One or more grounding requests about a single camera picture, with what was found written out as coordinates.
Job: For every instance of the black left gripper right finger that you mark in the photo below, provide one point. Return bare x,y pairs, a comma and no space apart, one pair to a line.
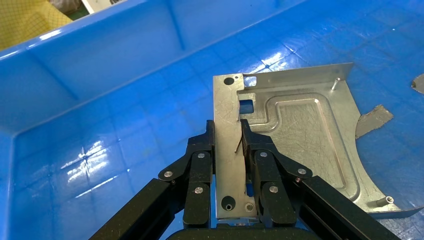
275,195

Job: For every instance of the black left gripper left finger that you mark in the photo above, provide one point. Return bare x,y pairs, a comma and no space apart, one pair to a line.
198,185

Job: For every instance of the stamped metal plate part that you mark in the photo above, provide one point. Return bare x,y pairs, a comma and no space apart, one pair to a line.
298,132

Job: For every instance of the grey tape piece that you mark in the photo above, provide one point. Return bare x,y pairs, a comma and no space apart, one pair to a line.
374,121

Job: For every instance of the blue plastic bin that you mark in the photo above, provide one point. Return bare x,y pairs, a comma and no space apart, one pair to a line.
99,99

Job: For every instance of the grey metal piece at edge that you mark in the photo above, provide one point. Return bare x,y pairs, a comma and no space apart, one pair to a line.
419,84

